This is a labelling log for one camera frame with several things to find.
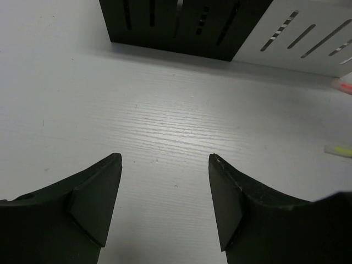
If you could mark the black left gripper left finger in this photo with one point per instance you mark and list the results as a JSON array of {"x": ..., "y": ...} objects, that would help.
[{"x": 66, "y": 222}]

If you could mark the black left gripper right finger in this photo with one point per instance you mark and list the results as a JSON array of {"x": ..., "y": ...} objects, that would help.
[{"x": 257, "y": 224}]

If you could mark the yellow highlighter pen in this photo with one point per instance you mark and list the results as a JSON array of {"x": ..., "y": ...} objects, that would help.
[{"x": 340, "y": 151}]

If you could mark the orange-pink highlighter pen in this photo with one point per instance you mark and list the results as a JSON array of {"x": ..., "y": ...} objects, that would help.
[{"x": 342, "y": 86}]

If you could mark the white desk organizer box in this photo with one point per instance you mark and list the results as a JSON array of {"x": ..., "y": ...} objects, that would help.
[{"x": 305, "y": 36}]

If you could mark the black desk organizer box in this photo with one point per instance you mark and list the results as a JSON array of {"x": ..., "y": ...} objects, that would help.
[{"x": 211, "y": 29}]

